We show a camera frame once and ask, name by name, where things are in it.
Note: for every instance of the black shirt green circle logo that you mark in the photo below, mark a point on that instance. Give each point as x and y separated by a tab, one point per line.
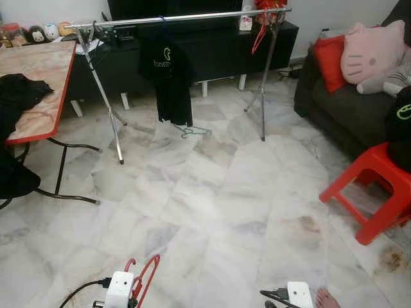
399	135

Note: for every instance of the red plastic clothes hanger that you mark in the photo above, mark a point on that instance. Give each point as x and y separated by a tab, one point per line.
260	38
156	258

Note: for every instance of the plain black garment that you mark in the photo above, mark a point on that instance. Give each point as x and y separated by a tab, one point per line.
19	96

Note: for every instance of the green clothes hanger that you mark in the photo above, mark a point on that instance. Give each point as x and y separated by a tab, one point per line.
192	131

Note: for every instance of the blue clothes hanger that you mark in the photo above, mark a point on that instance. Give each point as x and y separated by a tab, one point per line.
162	22

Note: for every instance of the red plastic stool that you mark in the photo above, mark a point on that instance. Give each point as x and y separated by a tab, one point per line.
376	163

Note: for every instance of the dark grey sofa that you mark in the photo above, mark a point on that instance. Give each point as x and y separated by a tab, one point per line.
347	115

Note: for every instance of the grey Totoro plush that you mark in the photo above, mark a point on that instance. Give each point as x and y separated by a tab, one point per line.
392	80

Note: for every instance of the pink cat face pillow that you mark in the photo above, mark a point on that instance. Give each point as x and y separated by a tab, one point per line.
372	54

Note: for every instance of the person's bare foot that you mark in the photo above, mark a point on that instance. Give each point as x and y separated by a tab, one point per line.
326	300

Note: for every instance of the red seated figurine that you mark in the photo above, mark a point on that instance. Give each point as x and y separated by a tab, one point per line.
270	9

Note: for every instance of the black TV console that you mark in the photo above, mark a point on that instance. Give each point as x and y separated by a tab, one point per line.
218	51

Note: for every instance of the black T-shirt small chest print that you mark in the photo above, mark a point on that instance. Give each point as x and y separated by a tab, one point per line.
168	83

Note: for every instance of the silver metal clothes rack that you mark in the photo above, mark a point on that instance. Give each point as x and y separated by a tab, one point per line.
192	17

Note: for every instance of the black television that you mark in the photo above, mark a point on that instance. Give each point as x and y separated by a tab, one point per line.
173	8

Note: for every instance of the orange round plush toy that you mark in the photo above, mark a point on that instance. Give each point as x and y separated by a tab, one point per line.
66	29

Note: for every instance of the white round plush toy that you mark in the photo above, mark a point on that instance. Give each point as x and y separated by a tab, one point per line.
51	32

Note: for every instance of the black round plush toy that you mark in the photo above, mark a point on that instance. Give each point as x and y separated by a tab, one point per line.
35	35

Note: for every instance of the red lidded jar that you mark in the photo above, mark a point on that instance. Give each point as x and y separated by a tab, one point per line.
11	35

